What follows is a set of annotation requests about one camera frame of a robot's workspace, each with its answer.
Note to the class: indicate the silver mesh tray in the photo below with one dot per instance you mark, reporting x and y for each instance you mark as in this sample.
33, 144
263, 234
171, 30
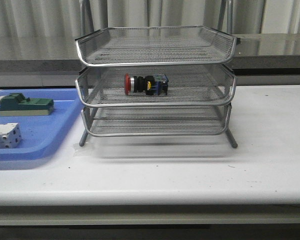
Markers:
188, 85
156, 121
162, 45

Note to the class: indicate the white circuit breaker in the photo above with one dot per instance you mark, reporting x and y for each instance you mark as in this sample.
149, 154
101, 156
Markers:
10, 135

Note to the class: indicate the grey curtain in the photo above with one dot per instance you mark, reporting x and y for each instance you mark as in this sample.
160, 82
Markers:
55, 18

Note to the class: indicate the silver wire rack frame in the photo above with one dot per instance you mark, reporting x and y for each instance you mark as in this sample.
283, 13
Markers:
157, 81

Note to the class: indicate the red emergency stop button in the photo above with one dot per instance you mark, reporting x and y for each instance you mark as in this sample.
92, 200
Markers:
152, 85

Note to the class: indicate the green terminal block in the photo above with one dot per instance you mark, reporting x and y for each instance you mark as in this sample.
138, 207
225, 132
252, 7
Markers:
16, 104

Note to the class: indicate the blue plastic tray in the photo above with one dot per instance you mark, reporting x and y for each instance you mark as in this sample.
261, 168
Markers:
41, 136

